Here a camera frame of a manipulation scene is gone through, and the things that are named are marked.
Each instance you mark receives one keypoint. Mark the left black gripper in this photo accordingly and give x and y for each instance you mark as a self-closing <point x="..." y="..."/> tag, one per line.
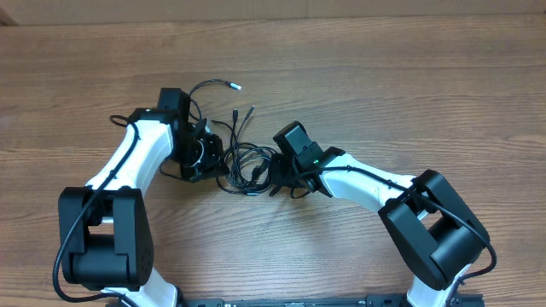
<point x="215" y="163"/>

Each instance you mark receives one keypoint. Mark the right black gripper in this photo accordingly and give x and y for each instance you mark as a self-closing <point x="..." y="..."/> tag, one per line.
<point x="277" y="179"/>

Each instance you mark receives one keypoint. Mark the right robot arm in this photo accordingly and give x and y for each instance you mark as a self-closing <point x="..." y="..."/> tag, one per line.
<point x="436" y="233"/>

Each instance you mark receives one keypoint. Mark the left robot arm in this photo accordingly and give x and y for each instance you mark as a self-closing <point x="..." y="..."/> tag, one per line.
<point x="107" y="249"/>

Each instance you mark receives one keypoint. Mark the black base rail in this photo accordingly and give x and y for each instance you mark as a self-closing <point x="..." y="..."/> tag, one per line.
<point x="294" y="302"/>

